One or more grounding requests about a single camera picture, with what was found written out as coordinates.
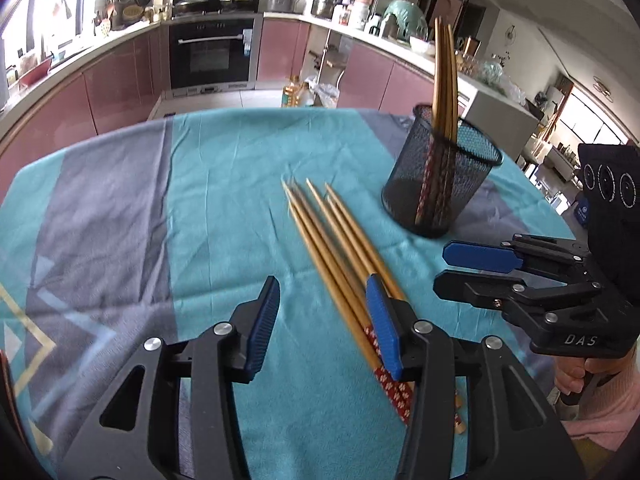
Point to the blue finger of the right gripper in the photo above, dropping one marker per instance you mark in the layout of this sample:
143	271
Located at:
512	296
533	254

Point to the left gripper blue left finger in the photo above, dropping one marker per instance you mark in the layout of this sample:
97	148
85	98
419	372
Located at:
261	316

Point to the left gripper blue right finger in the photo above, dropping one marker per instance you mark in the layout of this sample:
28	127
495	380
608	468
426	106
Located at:
384	319

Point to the right forearm pink sleeve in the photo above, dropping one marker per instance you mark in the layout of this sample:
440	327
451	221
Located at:
606	418

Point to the kitchen window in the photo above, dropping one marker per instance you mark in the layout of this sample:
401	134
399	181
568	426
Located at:
36	25

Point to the right hand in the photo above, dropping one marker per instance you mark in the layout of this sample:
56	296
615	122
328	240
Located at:
570	373

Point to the black mesh pen cup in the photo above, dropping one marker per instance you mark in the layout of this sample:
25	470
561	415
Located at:
475	155

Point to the teal grey tablecloth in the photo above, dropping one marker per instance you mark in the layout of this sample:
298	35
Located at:
162	229

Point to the yellow cooking oil bottle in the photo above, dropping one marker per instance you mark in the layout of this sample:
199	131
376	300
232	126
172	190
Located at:
291	92

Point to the green rounded appliance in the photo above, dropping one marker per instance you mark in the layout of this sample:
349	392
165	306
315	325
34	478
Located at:
410	19

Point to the black built-in oven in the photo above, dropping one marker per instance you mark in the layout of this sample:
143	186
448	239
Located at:
214	53

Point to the steel stock pot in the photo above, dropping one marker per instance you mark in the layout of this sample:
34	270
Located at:
324	8

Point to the red bowl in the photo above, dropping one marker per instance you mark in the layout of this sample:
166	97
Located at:
36	73

